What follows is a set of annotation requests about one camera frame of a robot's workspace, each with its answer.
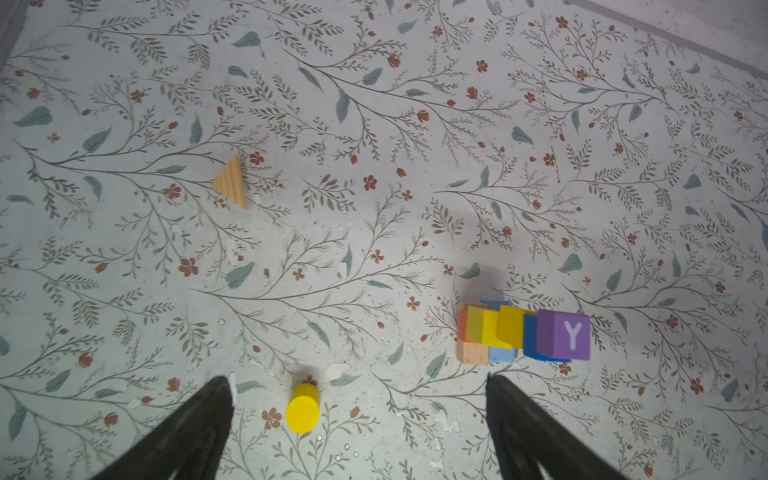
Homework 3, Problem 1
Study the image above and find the yellow wooden cylinder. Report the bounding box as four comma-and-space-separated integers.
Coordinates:
285, 383, 321, 435

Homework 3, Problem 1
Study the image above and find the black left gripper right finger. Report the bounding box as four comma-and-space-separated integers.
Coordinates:
486, 375, 624, 479

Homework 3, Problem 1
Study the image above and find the purple wooden block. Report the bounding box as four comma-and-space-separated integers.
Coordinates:
536, 310, 592, 361

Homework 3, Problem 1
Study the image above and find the orange wooden block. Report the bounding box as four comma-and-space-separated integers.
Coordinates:
457, 304, 468, 342

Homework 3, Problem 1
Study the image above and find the natural wood triangle block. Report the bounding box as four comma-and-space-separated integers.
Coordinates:
212, 155, 248, 210

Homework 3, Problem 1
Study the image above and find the blue number block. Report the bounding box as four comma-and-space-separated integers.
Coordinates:
523, 314, 570, 364

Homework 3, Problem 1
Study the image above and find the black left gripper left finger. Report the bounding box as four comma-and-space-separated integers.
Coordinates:
95, 376, 234, 479

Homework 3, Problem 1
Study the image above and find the yellow wooden cube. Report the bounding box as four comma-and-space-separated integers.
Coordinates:
497, 305, 536, 349

